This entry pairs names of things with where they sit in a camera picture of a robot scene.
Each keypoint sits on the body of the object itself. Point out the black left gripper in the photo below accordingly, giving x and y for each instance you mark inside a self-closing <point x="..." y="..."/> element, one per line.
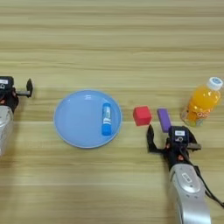
<point x="8" y="99"/>

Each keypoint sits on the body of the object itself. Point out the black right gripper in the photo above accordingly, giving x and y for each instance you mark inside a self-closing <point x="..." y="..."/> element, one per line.
<point x="175" y="153"/>

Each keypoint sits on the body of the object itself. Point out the purple rectangular block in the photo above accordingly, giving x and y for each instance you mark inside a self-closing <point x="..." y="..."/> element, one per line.
<point x="164" y="119"/>

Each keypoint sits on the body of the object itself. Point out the red cube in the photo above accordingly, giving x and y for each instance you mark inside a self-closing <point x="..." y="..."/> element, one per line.
<point x="142" y="116"/>

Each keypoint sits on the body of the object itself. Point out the orange juice bottle white cap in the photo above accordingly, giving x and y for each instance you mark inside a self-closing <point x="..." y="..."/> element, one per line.
<point x="201" y="105"/>

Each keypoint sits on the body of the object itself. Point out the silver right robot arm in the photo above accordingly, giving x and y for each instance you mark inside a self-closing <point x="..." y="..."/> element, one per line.
<point x="189" y="192"/>

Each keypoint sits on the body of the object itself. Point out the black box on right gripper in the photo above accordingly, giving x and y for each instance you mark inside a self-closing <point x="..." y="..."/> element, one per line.
<point x="179" y="134"/>

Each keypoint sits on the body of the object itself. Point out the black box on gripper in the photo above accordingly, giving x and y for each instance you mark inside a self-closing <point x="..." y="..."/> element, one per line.
<point x="179" y="134"/>
<point x="5" y="83"/>

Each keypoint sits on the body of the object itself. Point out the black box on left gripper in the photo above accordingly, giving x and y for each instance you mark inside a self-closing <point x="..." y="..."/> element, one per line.
<point x="5" y="83"/>

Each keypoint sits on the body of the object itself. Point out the light blue round plate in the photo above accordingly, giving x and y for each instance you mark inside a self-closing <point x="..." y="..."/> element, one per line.
<point x="81" y="119"/>

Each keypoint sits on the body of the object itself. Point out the blue glue stick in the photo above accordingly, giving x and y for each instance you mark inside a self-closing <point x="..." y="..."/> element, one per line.
<point x="106" y="119"/>

